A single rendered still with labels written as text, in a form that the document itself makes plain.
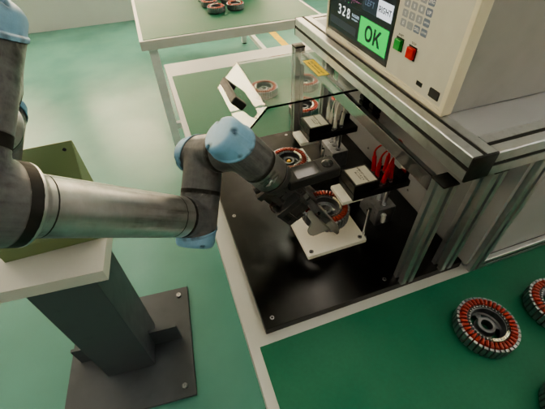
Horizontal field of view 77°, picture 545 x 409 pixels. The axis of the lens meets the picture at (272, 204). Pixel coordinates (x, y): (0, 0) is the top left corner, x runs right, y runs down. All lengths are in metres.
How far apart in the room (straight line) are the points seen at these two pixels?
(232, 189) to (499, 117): 0.64
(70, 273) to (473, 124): 0.88
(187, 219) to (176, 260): 1.24
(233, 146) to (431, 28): 0.36
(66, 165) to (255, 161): 0.54
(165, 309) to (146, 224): 1.16
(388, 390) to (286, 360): 0.19
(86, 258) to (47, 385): 0.87
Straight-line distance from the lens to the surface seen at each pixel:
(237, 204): 0.93
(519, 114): 0.71
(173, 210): 0.57
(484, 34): 0.62
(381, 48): 0.76
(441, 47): 0.63
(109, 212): 0.49
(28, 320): 1.95
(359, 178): 0.78
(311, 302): 0.74
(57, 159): 0.99
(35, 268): 1.01
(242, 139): 0.56
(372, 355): 0.74
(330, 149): 1.02
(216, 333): 1.58
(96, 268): 0.93
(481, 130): 0.64
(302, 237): 0.83
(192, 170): 0.65
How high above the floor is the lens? 1.42
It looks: 45 degrees down
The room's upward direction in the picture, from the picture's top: 2 degrees counter-clockwise
